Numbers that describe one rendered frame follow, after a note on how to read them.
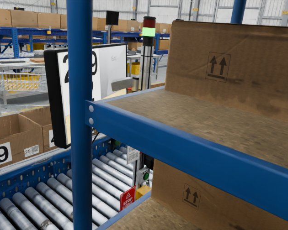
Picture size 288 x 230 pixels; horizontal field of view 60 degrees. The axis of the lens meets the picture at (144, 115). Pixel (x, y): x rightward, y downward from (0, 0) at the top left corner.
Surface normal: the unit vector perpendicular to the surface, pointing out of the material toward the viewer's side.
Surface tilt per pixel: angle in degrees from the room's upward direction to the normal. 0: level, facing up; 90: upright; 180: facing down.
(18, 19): 90
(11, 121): 90
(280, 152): 0
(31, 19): 90
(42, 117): 90
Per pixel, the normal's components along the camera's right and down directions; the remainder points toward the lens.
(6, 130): 0.75, 0.27
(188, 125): 0.07, -0.94
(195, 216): -0.66, 0.23
